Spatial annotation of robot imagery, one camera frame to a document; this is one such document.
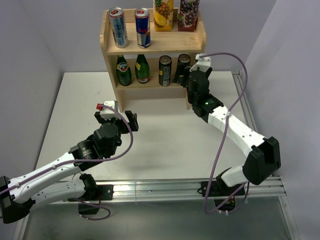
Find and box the wooden two-tier shelf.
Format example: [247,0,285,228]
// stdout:
[99,8,207,111]

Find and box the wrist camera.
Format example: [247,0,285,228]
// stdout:
[189,53,211,73]
[96,100,119,120]

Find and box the perrier lychee green bottle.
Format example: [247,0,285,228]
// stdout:
[116,55,132,87]

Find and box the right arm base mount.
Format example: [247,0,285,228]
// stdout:
[197,180,247,212]

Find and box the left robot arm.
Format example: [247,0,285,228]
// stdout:
[0,108,139,224]

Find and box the red bull can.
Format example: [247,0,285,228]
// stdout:
[134,8,151,48]
[108,7,129,48]

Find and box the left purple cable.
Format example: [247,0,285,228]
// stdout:
[0,104,134,221]

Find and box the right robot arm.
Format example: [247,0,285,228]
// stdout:
[173,64,281,196]

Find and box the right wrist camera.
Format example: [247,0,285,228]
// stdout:
[189,53,211,73]

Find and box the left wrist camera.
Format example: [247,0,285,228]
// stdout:
[96,100,119,120]

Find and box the grape juice carton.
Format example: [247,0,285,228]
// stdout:
[177,0,200,32]

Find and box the pineapple juice carton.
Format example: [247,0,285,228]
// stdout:
[153,0,174,32]

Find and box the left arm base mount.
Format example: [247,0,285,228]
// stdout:
[67,184,114,221]

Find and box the aluminium rail frame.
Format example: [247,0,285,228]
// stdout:
[15,72,301,240]

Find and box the purple cable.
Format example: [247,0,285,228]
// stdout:
[198,51,250,215]
[0,104,134,221]

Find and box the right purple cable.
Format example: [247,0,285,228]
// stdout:
[198,51,250,215]

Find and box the black yellow can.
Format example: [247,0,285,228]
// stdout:
[177,53,191,67]
[158,55,172,87]

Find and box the green bottle yellow label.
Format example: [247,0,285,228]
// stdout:
[135,54,150,84]

